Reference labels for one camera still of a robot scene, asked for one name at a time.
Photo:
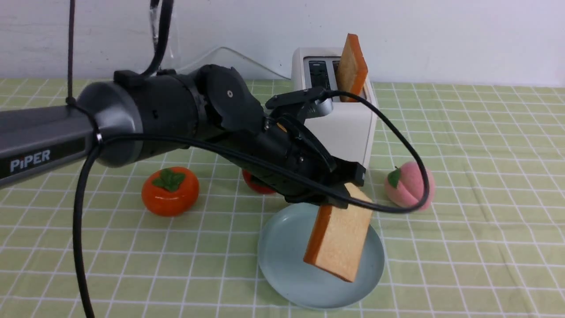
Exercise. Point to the red apple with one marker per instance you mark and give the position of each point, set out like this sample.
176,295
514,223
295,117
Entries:
256,185

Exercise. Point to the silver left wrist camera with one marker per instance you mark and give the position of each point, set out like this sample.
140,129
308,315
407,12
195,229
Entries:
311,104

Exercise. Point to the orange persimmon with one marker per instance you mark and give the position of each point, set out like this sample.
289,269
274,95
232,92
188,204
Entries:
170,192

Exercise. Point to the toast slice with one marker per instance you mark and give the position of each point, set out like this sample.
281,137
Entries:
337,240
352,70

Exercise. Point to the light blue plate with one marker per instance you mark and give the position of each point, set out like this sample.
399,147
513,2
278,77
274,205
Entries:
281,247

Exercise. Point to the green checkered tablecloth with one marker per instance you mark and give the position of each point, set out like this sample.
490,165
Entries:
490,246

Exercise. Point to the white two-slot toaster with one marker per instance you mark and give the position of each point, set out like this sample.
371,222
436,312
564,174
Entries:
346,129

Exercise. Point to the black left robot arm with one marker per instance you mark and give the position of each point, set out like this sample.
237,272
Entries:
212,104

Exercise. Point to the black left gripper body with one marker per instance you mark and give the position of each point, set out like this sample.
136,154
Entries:
290,146

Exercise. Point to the pink peach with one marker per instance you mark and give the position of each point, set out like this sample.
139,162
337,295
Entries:
404,186

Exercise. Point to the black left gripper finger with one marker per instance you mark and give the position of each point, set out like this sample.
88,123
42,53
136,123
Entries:
343,172

